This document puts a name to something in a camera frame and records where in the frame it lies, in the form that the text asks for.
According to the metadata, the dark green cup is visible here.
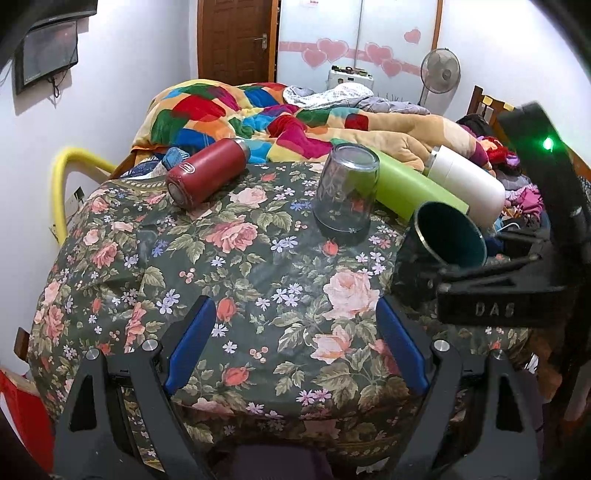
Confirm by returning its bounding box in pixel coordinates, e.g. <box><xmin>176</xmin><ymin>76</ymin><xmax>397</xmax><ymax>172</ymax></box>
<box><xmin>391</xmin><ymin>201</ymin><xmax>487</xmax><ymax>302</ymax></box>

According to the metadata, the clear glass cup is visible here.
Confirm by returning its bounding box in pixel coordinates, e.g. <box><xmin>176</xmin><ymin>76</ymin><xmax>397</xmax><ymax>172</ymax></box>
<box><xmin>312</xmin><ymin>142</ymin><xmax>380</xmax><ymax>235</ymax></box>

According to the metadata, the white thermos bottle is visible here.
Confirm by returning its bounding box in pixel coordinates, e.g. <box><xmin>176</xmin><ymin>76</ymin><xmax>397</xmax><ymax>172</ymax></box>
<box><xmin>426</xmin><ymin>146</ymin><xmax>506</xmax><ymax>228</ymax></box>

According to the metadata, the red plush toy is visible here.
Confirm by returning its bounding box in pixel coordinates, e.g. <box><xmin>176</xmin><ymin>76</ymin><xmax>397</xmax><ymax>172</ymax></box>
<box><xmin>478</xmin><ymin>136</ymin><xmax>520</xmax><ymax>168</ymax></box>

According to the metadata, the green thermos bottle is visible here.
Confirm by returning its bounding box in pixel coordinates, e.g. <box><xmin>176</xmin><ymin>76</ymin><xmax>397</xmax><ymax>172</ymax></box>
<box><xmin>329</xmin><ymin>138</ymin><xmax>470</xmax><ymax>222</ymax></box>

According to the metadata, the wooden headboard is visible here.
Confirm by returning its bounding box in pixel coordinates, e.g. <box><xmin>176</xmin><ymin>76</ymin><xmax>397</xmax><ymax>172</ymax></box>
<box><xmin>467</xmin><ymin>85</ymin><xmax>591</xmax><ymax>181</ymax></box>

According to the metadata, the floral bed cover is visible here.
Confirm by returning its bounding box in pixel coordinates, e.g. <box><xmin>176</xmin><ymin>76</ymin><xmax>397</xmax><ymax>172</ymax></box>
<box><xmin>28</xmin><ymin>163</ymin><xmax>420</xmax><ymax>466</ymax></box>

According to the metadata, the standing electric fan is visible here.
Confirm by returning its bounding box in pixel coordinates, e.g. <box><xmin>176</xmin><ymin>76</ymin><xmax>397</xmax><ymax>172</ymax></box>
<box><xmin>420</xmin><ymin>48</ymin><xmax>461</xmax><ymax>106</ymax></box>

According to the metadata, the white grey crumpled cloth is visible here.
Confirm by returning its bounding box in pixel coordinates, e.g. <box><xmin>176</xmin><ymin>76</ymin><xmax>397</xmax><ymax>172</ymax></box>
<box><xmin>283</xmin><ymin>82</ymin><xmax>430</xmax><ymax>115</ymax></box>

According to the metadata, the red thermos bottle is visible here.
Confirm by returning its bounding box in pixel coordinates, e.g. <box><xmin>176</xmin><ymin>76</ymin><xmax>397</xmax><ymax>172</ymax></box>
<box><xmin>165</xmin><ymin>138</ymin><xmax>250</xmax><ymax>210</ymax></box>

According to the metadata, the sliding wardrobe with hearts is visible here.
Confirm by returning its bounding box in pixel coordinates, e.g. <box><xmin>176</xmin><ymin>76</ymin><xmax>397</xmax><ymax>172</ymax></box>
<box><xmin>276</xmin><ymin>0</ymin><xmax>444</xmax><ymax>103</ymax></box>

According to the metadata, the yellow foam tube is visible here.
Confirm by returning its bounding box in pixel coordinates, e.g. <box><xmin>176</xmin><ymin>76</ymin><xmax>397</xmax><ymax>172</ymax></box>
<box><xmin>50</xmin><ymin>146</ymin><xmax>116</xmax><ymax>245</ymax></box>

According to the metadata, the white small cabinet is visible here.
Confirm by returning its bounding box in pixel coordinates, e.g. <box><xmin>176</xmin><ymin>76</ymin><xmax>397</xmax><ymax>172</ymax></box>
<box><xmin>327</xmin><ymin>65</ymin><xmax>375</xmax><ymax>90</ymax></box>

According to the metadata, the colourful patchwork blanket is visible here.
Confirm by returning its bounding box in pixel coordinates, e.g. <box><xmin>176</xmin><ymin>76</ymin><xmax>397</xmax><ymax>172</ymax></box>
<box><xmin>129</xmin><ymin>79</ymin><xmax>491</xmax><ymax>172</ymax></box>

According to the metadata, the brown wooden door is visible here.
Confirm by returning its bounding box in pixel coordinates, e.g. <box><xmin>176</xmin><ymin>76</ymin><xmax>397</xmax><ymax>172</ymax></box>
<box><xmin>195</xmin><ymin>0</ymin><xmax>280</xmax><ymax>85</ymax></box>

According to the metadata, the small wall monitor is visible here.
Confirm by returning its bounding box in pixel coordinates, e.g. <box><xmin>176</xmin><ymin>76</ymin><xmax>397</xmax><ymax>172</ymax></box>
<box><xmin>13</xmin><ymin>20</ymin><xmax>78</xmax><ymax>95</ymax></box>

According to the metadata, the wall mounted black television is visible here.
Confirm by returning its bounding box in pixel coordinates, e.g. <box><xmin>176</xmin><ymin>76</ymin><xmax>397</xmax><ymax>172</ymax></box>
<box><xmin>0</xmin><ymin>0</ymin><xmax>98</xmax><ymax>67</ymax></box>

